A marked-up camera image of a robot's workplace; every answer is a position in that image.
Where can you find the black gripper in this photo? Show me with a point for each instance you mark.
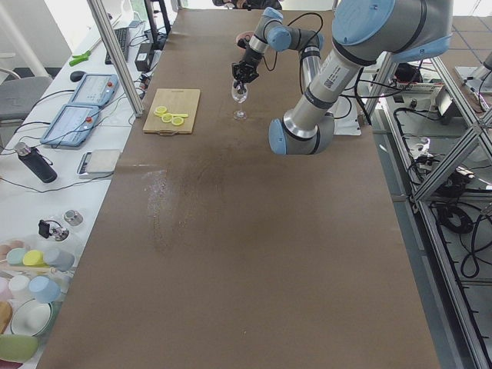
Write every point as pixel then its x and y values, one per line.
pixel 251 57

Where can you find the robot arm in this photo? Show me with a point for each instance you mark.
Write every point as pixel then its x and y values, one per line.
pixel 361 31

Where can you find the clear wine glass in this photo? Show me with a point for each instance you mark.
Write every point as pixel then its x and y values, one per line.
pixel 239 114

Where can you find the pink bowl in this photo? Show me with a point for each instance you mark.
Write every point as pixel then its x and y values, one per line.
pixel 242 40

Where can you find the bamboo cutting board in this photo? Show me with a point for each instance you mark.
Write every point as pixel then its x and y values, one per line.
pixel 176 100

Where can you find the middle lemon slice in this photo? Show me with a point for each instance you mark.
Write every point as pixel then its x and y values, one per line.
pixel 167 117

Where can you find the far lemon slice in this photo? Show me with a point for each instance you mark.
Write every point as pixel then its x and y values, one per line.
pixel 160 110

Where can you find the black power adapter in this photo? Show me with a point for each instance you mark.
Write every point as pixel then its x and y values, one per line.
pixel 144 57

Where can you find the black keyboard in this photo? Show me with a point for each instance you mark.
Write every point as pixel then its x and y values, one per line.
pixel 122 35

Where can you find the far blue teach pendant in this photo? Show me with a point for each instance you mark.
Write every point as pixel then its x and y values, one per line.
pixel 95 89

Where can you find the blue teach pendant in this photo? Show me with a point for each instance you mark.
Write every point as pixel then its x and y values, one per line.
pixel 71 126
pixel 95 89

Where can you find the black computer mouse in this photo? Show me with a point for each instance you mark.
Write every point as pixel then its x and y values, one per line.
pixel 77 75

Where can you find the white kitchen scale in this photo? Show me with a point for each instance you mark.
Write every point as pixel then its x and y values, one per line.
pixel 98 163

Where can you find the near blue teach pendant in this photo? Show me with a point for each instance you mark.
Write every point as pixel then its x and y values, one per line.
pixel 71 126

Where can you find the small steel weight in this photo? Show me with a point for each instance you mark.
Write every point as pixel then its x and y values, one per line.
pixel 73 217

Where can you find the black thermos bottle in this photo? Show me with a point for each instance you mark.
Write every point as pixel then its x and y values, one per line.
pixel 33 160

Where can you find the grey office chair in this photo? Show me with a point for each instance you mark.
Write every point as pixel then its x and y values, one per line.
pixel 19 95

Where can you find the grey blue cup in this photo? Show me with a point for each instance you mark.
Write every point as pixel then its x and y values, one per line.
pixel 59 259

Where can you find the yellow cup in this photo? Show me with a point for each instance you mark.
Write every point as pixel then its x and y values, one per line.
pixel 34 258

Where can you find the light blue cup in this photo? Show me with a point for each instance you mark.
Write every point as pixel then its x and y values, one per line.
pixel 44 289

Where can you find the mint green cup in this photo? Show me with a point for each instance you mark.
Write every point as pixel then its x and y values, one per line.
pixel 15 256

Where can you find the white cup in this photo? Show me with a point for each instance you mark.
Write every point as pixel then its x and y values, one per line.
pixel 18 286

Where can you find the white green rimmed bowl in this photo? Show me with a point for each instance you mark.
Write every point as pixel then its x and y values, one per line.
pixel 33 318

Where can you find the green oval plate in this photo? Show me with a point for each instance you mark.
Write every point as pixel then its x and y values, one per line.
pixel 18 348

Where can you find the lemon slice near handle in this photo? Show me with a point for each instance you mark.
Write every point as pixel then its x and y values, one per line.
pixel 177 121

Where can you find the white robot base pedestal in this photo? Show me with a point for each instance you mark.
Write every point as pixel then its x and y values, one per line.
pixel 346 110

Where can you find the aluminium frame post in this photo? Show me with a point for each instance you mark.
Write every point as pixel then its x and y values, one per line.
pixel 111 43

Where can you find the green handled scissors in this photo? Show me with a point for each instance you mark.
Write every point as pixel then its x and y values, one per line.
pixel 77 59

